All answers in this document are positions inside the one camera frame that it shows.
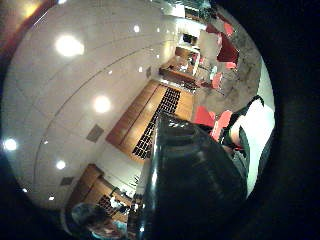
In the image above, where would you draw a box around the red chair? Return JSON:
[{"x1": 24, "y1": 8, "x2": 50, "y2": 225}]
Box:
[
  {"x1": 193, "y1": 105, "x2": 216, "y2": 128},
  {"x1": 205, "y1": 22, "x2": 240, "y2": 70},
  {"x1": 210, "y1": 71, "x2": 224, "y2": 90},
  {"x1": 210, "y1": 109, "x2": 234, "y2": 142}
]

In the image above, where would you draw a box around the wooden cabinet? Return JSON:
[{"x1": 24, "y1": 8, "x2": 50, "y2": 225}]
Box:
[{"x1": 65, "y1": 163, "x2": 134, "y2": 224}]

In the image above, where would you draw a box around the wooden counter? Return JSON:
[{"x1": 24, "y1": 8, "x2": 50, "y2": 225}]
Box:
[{"x1": 158, "y1": 45, "x2": 201, "y2": 86}]

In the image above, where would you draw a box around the the person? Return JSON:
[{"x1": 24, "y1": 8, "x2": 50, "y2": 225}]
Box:
[{"x1": 70, "y1": 202, "x2": 135, "y2": 240}]

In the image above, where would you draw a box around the grey square ceiling vent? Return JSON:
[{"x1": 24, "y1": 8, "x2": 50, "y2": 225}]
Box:
[
  {"x1": 85, "y1": 123, "x2": 105, "y2": 144},
  {"x1": 59, "y1": 175, "x2": 75, "y2": 187}
]

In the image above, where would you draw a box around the group of round ceiling lamps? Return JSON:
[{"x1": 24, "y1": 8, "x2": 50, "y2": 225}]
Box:
[{"x1": 2, "y1": 0, "x2": 174, "y2": 202}]

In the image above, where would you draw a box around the black grid wall shelf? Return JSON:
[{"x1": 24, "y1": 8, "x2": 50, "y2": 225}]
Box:
[{"x1": 131, "y1": 86, "x2": 182, "y2": 160}]

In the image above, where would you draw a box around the wooden wall panel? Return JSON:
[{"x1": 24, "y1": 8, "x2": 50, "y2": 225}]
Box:
[{"x1": 105, "y1": 79, "x2": 196, "y2": 165}]

